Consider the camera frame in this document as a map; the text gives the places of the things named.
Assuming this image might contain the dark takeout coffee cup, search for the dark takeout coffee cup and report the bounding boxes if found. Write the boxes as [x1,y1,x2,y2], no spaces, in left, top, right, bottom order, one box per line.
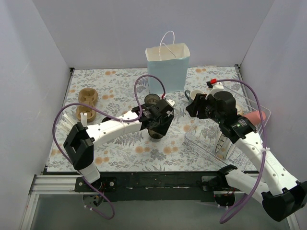
[148,128,164,142]

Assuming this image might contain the black plastic cup lid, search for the black plastic cup lid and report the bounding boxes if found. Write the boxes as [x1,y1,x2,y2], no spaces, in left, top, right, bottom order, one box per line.
[101,117,113,123]

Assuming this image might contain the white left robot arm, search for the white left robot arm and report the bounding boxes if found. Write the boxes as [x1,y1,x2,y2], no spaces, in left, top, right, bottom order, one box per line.
[63,99,175,192]

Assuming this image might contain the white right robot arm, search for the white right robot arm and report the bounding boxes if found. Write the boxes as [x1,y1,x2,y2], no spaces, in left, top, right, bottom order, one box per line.
[186,91,307,221]

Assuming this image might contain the blue-grey ceramic mug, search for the blue-grey ceramic mug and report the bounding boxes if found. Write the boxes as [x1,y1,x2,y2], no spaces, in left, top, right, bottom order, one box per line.
[184,90,204,104]

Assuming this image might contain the clear plastic dish rack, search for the clear plastic dish rack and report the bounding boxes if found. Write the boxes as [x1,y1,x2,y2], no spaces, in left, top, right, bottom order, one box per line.
[185,86,271,171]

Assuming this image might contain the yellow patterned bowl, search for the yellow patterned bowl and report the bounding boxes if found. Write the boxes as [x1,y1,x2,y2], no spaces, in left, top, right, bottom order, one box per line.
[236,105,243,115]

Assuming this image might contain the light blue paper bag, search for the light blue paper bag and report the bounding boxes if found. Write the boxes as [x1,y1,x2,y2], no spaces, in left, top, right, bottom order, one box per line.
[145,31,190,93]

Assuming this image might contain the pink cylindrical bottle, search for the pink cylindrical bottle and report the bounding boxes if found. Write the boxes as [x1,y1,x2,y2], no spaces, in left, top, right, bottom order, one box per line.
[243,111,261,126]

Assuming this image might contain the brown cardboard cup carrier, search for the brown cardboard cup carrier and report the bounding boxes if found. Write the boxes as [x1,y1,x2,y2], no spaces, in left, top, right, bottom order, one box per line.
[75,88,98,122]

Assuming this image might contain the white paper napkins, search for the white paper napkins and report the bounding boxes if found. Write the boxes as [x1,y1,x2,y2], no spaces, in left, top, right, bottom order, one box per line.
[56,113,88,135]

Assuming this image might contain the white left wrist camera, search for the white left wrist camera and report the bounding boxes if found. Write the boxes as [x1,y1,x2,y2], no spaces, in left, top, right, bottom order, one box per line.
[161,96,176,114]

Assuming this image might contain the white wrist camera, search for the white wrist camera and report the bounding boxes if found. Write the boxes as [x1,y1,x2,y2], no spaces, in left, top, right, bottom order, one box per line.
[207,79,224,95]
[161,96,176,114]

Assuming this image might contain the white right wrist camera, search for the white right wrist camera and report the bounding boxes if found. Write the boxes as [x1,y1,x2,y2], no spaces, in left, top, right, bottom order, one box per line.
[207,79,224,95]

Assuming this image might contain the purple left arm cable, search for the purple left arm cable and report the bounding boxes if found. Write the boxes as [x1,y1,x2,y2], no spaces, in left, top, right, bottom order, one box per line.
[52,74,166,220]

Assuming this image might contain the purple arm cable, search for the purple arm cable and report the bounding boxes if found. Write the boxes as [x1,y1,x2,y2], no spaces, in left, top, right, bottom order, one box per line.
[211,79,271,225]
[52,74,166,220]

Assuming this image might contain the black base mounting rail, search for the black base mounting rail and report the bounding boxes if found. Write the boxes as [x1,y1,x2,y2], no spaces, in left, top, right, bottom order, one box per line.
[33,167,264,204]

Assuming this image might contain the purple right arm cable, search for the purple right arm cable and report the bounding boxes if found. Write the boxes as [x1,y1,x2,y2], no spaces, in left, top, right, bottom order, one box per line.
[211,79,271,225]

